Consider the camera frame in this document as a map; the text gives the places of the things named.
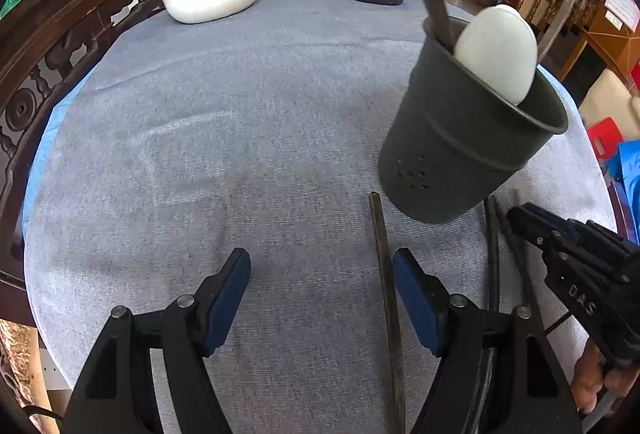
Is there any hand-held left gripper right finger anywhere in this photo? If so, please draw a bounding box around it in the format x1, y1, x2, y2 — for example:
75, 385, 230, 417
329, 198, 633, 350
392, 248, 583, 434

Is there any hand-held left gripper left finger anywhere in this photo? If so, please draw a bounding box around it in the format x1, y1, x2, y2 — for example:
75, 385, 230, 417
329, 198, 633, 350
62, 248, 252, 434

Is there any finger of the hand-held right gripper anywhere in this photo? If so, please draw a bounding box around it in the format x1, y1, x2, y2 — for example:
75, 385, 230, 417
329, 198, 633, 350
506, 205, 572, 261

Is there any dark metal utensil holder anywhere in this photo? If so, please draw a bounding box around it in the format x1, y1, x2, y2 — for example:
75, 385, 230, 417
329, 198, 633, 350
377, 14, 570, 225

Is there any white plastic spoon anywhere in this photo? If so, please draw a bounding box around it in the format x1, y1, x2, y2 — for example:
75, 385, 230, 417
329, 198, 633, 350
454, 4, 538, 107

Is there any person's right hand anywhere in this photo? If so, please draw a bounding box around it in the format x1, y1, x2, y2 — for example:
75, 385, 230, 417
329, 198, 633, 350
572, 344, 629, 415

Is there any blue cloth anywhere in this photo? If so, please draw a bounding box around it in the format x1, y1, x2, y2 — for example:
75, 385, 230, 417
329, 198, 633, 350
607, 141, 640, 245

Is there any red plastic child chair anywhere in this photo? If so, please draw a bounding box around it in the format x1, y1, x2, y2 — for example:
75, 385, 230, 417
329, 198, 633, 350
587, 116, 627, 161

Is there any beige sofa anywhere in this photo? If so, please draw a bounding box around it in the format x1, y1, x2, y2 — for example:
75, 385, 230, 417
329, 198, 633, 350
580, 68, 637, 131

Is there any grey tablecloth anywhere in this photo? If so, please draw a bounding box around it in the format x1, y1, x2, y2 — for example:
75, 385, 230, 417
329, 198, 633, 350
22, 0, 618, 434

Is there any orange wooden pillar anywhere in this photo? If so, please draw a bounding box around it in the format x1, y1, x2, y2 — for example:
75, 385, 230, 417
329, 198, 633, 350
560, 0, 640, 84

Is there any blue table cover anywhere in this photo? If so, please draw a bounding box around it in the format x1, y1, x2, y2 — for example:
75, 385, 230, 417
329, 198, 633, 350
22, 74, 96, 245

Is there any pink wall calendar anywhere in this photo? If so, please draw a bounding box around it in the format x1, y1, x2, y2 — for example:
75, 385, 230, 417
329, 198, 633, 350
604, 0, 640, 30

